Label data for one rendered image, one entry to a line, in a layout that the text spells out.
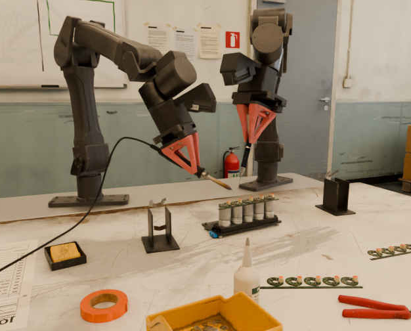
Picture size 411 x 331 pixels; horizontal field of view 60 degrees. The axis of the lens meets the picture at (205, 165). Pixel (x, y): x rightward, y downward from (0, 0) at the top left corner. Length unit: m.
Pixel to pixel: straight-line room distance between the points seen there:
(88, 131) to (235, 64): 0.42
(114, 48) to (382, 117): 4.22
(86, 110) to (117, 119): 2.32
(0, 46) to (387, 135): 4.14
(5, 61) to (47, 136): 0.64
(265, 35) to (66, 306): 0.54
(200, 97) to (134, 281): 0.36
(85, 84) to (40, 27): 2.32
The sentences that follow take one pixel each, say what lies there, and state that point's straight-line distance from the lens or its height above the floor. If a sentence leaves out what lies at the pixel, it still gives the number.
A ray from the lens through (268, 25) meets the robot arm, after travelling 0.71.
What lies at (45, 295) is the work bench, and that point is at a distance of 0.58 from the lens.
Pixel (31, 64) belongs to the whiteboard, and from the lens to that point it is 3.22.
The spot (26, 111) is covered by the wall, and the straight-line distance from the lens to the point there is 3.24.
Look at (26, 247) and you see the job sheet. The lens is 0.75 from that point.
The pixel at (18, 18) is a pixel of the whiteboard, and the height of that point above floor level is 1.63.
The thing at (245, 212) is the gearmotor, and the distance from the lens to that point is 0.75.
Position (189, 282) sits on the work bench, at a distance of 0.56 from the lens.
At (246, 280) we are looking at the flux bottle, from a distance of 0.46.
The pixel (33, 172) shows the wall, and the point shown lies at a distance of 3.29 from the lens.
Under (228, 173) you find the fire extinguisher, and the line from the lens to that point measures 3.47.
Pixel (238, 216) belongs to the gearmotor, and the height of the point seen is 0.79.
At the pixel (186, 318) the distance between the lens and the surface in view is 0.46.
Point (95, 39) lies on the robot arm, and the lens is 0.88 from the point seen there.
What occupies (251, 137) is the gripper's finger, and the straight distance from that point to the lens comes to 0.74.
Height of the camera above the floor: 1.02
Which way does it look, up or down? 10 degrees down
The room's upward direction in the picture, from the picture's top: straight up
